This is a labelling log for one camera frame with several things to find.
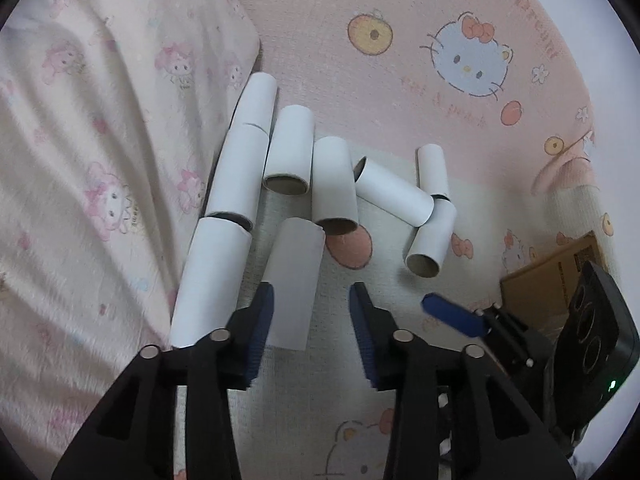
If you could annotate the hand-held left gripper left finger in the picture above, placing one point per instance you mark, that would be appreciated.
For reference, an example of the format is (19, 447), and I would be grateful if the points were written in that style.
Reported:
(260, 332)

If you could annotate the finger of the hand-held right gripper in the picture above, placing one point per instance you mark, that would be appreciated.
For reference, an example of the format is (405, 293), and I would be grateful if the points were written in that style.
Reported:
(452, 314)

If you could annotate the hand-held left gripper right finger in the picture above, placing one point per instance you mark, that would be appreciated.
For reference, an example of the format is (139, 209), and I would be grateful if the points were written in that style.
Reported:
(362, 340)

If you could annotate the large white cardboard tube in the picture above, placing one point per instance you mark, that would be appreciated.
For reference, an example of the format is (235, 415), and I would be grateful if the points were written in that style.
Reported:
(295, 285)

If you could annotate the brown cardboard box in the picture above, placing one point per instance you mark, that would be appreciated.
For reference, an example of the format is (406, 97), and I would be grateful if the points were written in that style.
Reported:
(540, 280)

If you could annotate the pile of white tubes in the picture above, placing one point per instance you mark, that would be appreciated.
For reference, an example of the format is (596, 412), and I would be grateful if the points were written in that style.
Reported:
(235, 175)

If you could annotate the pink cat print mat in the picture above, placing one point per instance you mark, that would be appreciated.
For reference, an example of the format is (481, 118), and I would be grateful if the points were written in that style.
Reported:
(350, 85)

